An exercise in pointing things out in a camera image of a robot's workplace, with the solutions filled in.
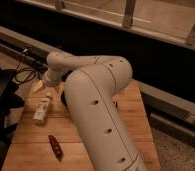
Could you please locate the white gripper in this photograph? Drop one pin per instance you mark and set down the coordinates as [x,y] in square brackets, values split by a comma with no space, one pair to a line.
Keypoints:
[51,78]

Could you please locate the white plastic bottle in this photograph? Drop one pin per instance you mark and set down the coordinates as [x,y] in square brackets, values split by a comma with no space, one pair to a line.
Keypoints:
[42,109]

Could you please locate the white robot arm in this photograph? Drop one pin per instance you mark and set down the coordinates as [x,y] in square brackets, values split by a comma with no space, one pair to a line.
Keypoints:
[90,82]

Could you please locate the metal railing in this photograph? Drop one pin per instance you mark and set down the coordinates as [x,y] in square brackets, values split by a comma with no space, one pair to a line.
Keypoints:
[171,21]

